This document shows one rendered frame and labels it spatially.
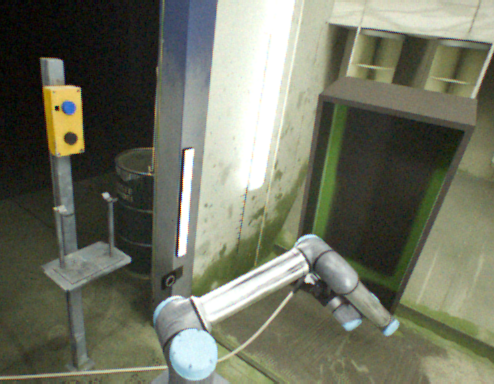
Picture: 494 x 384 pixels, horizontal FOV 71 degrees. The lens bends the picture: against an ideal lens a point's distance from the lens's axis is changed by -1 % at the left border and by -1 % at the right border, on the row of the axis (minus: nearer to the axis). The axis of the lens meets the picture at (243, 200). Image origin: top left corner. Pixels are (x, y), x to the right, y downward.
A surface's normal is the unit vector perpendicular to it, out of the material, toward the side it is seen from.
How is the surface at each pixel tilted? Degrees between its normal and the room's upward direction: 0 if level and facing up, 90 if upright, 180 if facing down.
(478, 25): 90
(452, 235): 57
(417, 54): 90
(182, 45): 90
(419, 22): 90
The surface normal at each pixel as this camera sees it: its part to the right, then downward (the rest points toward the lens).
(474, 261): -0.41, -0.26
